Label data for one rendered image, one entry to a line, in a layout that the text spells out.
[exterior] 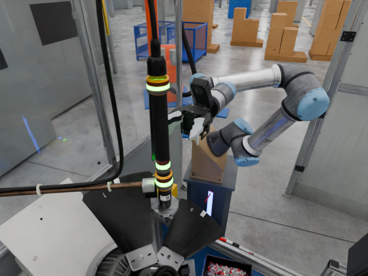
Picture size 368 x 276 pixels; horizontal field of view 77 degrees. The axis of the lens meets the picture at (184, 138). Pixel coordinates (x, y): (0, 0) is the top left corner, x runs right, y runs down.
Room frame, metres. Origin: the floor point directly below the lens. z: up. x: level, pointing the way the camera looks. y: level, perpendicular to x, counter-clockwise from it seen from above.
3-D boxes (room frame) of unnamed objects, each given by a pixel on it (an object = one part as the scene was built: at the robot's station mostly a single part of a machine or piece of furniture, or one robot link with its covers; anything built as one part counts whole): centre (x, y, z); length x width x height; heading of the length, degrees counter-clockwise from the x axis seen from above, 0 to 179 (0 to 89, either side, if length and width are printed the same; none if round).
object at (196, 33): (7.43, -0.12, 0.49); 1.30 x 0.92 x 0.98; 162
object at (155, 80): (0.42, 0.05, 1.80); 0.04 x 0.04 x 0.03
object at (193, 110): (0.61, -0.05, 1.63); 0.12 x 0.08 x 0.09; 149
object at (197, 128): (0.50, -0.03, 1.64); 0.09 x 0.03 x 0.06; 171
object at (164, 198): (0.42, 0.05, 1.66); 0.04 x 0.04 x 0.46
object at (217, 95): (0.68, -0.09, 1.64); 0.08 x 0.05 x 0.08; 59
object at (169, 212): (0.42, 0.06, 1.50); 0.09 x 0.07 x 0.10; 95
